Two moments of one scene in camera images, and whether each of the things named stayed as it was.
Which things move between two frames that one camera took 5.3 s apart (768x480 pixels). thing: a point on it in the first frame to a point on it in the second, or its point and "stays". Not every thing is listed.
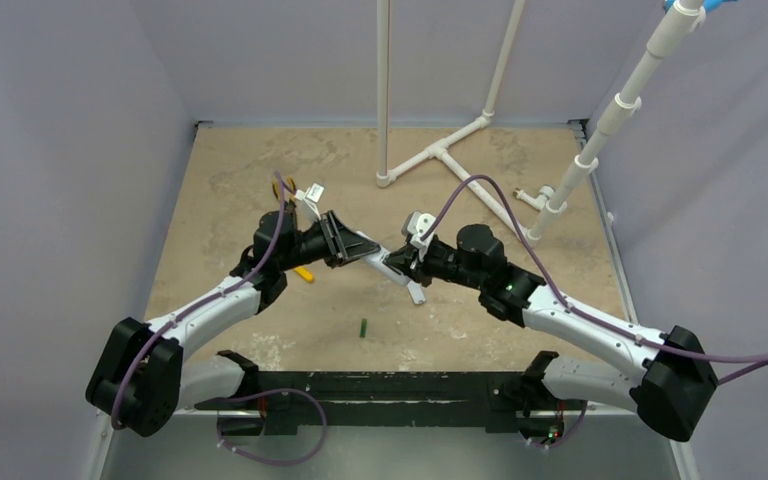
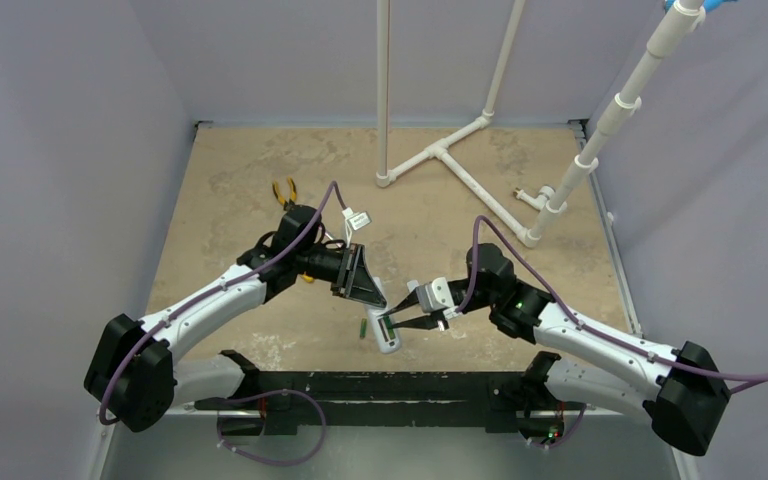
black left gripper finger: (348, 258) to (362, 288)
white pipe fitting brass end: (545, 193) stays
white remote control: (375, 260) to (386, 336)
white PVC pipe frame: (667, 36) stays
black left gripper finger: (346, 243) to (361, 284)
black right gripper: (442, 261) to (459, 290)
